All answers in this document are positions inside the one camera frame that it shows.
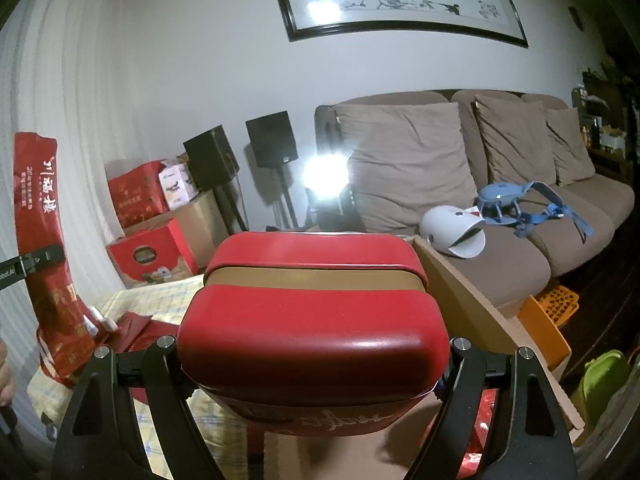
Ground small white carton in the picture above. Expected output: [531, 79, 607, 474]
[158, 161, 197, 212]

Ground yellow checked tablecloth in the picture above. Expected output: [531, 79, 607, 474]
[27, 274, 267, 480]

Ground red patterned gift box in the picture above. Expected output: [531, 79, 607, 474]
[106, 160, 172, 232]

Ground person's left hand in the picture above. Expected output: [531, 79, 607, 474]
[0, 342, 17, 407]

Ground orange plastic crate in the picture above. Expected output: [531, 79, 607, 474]
[516, 284, 582, 367]

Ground dark cluttered shelf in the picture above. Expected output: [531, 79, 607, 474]
[571, 54, 640, 162]

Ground bright lamp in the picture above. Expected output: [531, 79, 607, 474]
[301, 154, 352, 202]

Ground large brown cushion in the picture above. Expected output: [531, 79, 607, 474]
[333, 101, 479, 237]

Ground red printed packet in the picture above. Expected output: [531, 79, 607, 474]
[14, 131, 99, 387]

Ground white curtain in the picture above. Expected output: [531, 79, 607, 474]
[0, 0, 132, 311]

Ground blue strap harness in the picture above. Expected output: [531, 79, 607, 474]
[473, 180, 597, 239]

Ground dark red cord-handle bag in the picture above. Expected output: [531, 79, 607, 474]
[99, 311, 182, 362]

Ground brown storage carton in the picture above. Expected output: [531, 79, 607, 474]
[124, 190, 232, 269]

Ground black speaker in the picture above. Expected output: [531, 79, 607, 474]
[245, 110, 300, 168]
[182, 125, 241, 193]

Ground brown sofa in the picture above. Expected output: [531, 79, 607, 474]
[314, 90, 619, 312]

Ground small brown cushion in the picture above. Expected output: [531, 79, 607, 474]
[544, 107, 597, 187]

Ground red cookie gift box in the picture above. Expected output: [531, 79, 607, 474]
[106, 218, 202, 289]

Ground red and gold tin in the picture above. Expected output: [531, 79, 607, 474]
[176, 231, 452, 437]

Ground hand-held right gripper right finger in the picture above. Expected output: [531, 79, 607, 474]
[407, 337, 578, 480]

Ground brown sofa cushion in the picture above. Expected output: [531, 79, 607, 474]
[473, 94, 559, 189]

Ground brown cardboard box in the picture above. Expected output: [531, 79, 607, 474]
[250, 232, 587, 480]

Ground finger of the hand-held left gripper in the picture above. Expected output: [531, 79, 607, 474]
[0, 244, 67, 291]

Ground green plastic container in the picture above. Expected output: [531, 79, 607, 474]
[569, 349, 634, 422]

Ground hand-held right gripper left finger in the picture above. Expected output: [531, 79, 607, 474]
[52, 335, 226, 480]

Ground white helmet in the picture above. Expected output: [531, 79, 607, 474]
[418, 205, 488, 260]

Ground black speaker stand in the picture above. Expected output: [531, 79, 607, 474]
[271, 164, 299, 229]
[214, 186, 249, 234]

